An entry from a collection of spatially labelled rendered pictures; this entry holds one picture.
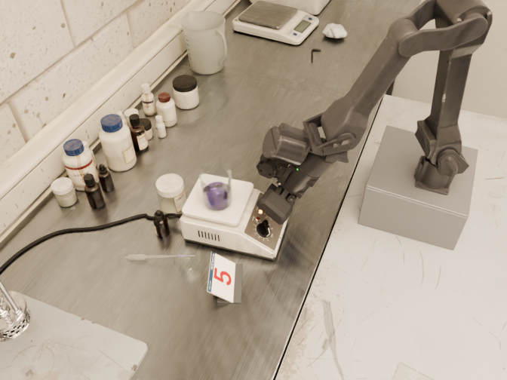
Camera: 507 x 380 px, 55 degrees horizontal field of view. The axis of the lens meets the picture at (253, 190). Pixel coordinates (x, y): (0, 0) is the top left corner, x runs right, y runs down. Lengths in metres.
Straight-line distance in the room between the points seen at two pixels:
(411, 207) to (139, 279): 0.55
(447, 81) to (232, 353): 0.57
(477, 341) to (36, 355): 0.76
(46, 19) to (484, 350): 1.08
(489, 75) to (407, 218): 1.39
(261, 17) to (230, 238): 0.97
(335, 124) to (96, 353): 0.56
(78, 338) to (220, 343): 0.25
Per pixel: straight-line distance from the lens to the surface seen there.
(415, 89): 2.39
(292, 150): 0.83
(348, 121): 0.81
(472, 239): 1.12
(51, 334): 0.97
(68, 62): 1.26
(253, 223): 0.98
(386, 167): 1.04
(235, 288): 0.95
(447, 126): 0.91
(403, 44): 0.76
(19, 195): 1.16
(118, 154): 1.19
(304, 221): 1.07
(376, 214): 1.04
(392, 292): 0.98
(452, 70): 0.83
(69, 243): 1.10
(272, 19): 1.75
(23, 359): 0.96
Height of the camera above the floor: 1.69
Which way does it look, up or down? 45 degrees down
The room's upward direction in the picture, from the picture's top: 1 degrees counter-clockwise
